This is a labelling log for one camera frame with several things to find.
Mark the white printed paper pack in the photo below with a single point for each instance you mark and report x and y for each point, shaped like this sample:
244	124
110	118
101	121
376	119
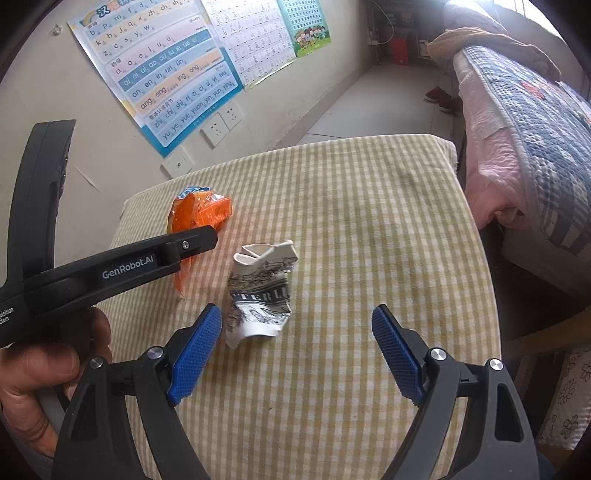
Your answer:
258	309

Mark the blue letter wall poster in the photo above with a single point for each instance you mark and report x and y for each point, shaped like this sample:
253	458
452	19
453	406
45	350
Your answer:
152	69

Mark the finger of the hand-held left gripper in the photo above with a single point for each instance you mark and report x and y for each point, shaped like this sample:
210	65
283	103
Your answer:
194	242
39	194

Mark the white chart wall poster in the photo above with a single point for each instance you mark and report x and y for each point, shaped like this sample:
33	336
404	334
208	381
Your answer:
254	41

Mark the green chart wall poster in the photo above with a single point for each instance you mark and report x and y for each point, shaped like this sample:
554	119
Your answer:
307	27

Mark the person's left hand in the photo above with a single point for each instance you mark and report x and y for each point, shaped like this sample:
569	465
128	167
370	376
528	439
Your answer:
37	369

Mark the pink pillow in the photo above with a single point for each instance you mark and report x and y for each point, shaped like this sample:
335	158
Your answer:
475	16

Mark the wooden chair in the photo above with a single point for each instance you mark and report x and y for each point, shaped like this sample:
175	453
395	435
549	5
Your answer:
549	337

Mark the dark cluttered shelf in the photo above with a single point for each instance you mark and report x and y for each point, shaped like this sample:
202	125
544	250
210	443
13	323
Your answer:
388	18

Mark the small wall hook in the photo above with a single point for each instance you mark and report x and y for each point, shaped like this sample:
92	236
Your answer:
57	30

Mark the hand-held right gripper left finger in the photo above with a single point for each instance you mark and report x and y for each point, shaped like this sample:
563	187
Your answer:
196	350

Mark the yellow brown blanket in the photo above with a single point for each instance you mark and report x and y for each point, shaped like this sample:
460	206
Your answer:
489	48

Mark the plaid patchwork quilt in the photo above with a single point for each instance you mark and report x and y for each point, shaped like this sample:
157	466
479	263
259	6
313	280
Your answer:
545	138

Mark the checked yellow tablecloth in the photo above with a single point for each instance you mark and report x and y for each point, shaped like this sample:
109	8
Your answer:
346	230

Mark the floral chair cushion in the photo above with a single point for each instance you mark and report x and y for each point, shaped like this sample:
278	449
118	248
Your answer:
568	401

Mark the pink bed sheet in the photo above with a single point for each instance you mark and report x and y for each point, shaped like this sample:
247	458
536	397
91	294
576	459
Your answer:
489	152

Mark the small red floor bin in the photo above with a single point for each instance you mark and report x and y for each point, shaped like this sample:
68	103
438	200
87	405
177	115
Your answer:
399	50

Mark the orange plastic wrapper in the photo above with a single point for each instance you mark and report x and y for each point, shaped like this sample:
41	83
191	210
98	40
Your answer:
203	210

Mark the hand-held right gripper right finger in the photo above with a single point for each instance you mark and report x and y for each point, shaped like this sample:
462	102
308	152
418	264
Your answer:
397	350

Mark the white wall socket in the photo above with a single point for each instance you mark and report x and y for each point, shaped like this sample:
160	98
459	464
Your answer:
232	114
214	130

